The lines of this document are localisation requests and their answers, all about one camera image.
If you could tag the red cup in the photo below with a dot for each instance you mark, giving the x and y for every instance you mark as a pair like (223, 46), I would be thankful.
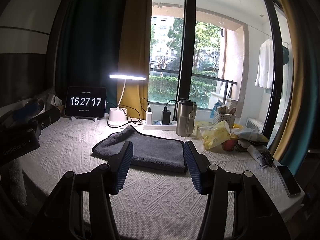
(229, 145)

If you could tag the dark green curtain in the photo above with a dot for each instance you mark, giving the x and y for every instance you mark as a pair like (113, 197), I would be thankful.
(88, 45)

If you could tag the black charger plug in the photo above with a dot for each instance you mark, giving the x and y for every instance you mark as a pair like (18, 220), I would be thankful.
(166, 116)

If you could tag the yellow plastic snack bag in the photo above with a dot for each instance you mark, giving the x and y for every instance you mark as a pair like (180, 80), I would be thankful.
(213, 136)

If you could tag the black smartphone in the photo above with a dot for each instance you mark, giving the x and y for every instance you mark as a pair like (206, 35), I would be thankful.
(291, 186)

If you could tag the white woven storage basket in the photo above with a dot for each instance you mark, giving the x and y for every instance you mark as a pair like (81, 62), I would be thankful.
(217, 118)

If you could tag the white hanging shirt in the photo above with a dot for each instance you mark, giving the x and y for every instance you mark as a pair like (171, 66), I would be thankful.
(264, 77)

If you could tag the tablet showing clock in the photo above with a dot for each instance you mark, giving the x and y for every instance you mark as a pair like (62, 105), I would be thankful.
(86, 102)

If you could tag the yellow curtain left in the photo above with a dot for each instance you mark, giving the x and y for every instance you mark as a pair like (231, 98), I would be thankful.
(134, 55)

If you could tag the white patterned tablecloth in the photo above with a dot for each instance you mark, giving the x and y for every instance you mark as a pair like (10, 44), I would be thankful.
(152, 204)

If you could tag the white power strip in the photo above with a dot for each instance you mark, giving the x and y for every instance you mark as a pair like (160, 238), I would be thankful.
(157, 125)

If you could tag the stainless steel tumbler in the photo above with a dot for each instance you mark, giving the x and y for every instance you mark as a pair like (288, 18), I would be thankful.
(186, 112)

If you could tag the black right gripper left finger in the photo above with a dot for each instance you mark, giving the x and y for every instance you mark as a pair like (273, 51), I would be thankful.
(64, 210)

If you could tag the white plastic bag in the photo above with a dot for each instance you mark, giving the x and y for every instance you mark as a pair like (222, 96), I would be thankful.
(249, 134)

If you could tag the white desk lamp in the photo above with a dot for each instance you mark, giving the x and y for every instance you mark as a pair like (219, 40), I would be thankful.
(118, 115)

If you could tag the white charger plug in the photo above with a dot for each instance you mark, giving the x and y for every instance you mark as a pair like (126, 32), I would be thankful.
(149, 117)

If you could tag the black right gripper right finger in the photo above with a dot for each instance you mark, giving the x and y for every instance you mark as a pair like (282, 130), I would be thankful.
(255, 215)

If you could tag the purple and grey towel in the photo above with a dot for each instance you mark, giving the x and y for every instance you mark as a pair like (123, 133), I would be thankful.
(148, 151)

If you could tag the yellow curtain right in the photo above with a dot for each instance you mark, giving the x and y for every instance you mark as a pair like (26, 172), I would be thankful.
(301, 113)

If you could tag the yellow curtain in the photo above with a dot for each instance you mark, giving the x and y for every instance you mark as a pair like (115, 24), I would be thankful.
(301, 113)
(134, 55)

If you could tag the white lotion tube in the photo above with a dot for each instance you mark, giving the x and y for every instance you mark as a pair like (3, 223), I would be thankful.
(257, 156)

